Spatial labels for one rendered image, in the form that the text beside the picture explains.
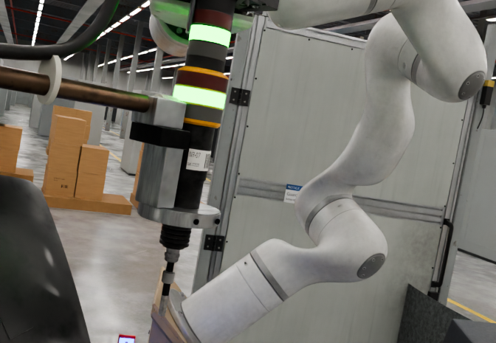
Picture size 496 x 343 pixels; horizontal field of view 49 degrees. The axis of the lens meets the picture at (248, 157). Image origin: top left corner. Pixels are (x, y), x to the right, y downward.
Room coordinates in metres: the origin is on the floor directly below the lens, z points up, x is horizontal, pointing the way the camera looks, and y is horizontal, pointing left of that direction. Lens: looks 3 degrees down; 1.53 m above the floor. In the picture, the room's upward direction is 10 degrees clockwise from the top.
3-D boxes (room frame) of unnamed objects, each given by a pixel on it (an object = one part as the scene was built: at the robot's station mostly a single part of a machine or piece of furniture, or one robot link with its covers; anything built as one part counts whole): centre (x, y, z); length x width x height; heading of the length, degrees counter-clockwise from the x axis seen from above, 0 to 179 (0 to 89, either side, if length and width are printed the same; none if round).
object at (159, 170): (0.46, 0.06, 1.49); 0.09 x 0.07 x 0.10; 138
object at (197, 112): (0.46, 0.05, 1.53); 0.04 x 0.04 x 0.01
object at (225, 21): (0.46, 0.05, 1.61); 0.03 x 0.03 x 0.01
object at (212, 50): (0.46, 0.05, 1.59); 0.03 x 0.03 x 0.01
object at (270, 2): (0.54, 0.03, 1.65); 0.08 x 0.06 x 0.01; 73
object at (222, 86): (0.46, 0.05, 1.56); 0.04 x 0.04 x 0.01
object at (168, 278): (0.46, 0.05, 1.38); 0.01 x 0.01 x 0.05
